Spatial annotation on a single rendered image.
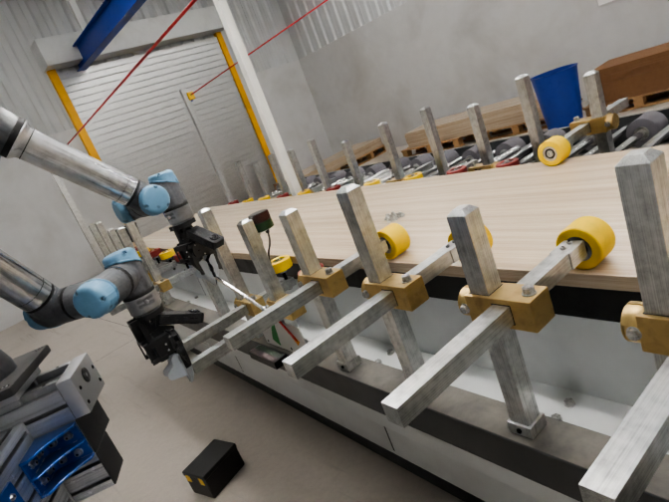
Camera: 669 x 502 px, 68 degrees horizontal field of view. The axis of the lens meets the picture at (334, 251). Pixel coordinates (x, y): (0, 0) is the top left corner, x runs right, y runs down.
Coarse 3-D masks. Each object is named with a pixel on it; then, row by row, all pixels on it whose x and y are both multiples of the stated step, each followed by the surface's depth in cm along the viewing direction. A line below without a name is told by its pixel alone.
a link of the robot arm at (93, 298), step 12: (96, 276) 103; (108, 276) 103; (120, 276) 105; (72, 288) 103; (84, 288) 98; (96, 288) 98; (108, 288) 100; (120, 288) 104; (132, 288) 109; (72, 300) 102; (84, 300) 99; (96, 300) 98; (108, 300) 99; (120, 300) 105; (72, 312) 102; (84, 312) 100; (96, 312) 99; (108, 312) 102
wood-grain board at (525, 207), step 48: (384, 192) 204; (432, 192) 175; (480, 192) 153; (528, 192) 136; (576, 192) 122; (144, 240) 349; (240, 240) 222; (288, 240) 188; (336, 240) 162; (432, 240) 128; (528, 240) 106; (624, 240) 90; (624, 288) 80
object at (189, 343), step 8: (288, 280) 165; (288, 288) 165; (264, 296) 160; (232, 312) 155; (240, 312) 155; (248, 312) 157; (216, 320) 153; (224, 320) 152; (232, 320) 154; (208, 328) 149; (216, 328) 151; (224, 328) 152; (192, 336) 148; (200, 336) 148; (208, 336) 149; (184, 344) 145; (192, 344) 146
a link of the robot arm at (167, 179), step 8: (152, 176) 138; (160, 176) 138; (168, 176) 139; (160, 184) 138; (168, 184) 139; (176, 184) 141; (168, 192) 139; (176, 192) 140; (176, 200) 140; (184, 200) 142; (168, 208) 140; (176, 208) 141
